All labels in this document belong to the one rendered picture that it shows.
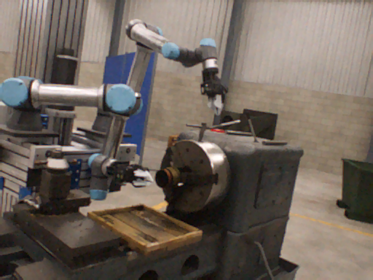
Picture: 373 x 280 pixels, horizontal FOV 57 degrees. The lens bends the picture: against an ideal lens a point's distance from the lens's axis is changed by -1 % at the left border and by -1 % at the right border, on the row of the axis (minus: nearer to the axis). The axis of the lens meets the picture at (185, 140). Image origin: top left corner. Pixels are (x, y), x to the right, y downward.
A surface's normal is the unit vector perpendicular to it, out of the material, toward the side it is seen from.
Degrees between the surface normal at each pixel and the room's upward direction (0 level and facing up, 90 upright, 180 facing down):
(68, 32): 90
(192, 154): 90
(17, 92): 91
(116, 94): 90
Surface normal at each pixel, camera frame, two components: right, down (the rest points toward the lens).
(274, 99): -0.43, 0.03
